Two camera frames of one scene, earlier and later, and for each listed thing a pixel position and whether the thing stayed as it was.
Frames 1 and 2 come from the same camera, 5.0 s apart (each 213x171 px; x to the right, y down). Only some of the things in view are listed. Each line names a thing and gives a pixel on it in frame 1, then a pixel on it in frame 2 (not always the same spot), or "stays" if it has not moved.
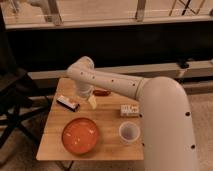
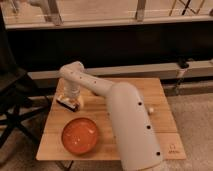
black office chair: (21, 96) stays
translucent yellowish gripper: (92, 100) → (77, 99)
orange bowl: (79, 135) stays
